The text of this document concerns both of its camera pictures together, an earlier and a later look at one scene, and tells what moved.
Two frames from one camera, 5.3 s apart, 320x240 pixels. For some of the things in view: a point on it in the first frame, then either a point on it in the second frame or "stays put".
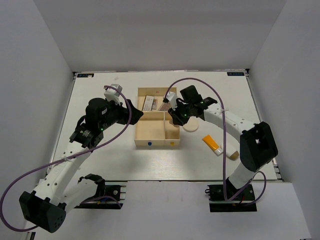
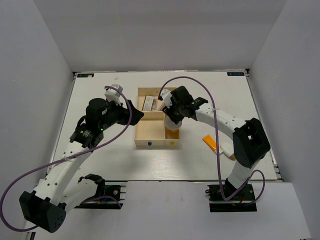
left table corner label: [85, 75] stays put
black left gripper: [123, 111] stays put
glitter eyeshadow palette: [155, 104] stays put
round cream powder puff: [192, 125] to [171, 125]
